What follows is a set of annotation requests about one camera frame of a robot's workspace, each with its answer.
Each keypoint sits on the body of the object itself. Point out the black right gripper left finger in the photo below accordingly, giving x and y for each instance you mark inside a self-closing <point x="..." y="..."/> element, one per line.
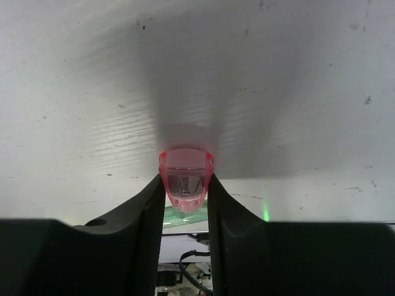
<point x="114" y="254"/>

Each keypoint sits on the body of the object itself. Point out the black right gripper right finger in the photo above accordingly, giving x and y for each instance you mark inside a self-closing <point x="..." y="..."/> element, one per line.
<point x="250" y="256"/>

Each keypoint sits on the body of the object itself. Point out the pink translucent highlighter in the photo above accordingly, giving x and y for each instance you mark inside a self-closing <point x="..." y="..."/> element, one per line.
<point x="186" y="173"/>

